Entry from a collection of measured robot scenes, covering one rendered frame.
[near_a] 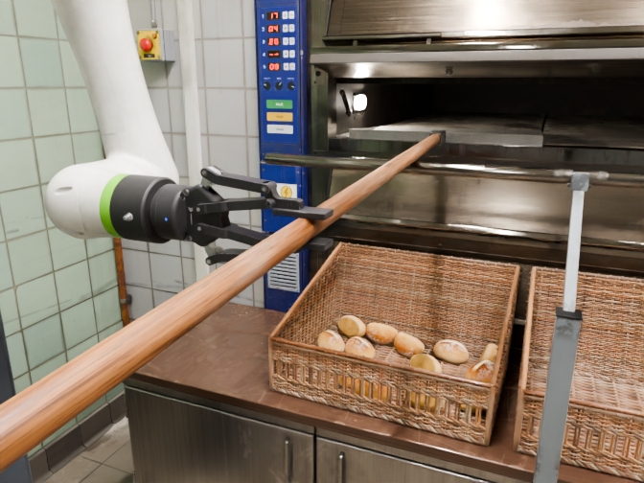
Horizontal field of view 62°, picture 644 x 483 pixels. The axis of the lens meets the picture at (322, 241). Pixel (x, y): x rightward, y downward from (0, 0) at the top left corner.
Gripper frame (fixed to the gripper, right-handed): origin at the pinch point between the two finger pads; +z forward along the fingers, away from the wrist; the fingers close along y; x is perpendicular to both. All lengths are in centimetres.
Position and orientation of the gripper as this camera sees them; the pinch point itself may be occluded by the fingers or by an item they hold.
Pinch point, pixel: (303, 226)
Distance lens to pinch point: 65.9
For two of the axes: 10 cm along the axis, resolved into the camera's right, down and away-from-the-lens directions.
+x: -3.7, 2.7, -8.9
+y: -0.1, 9.6, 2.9
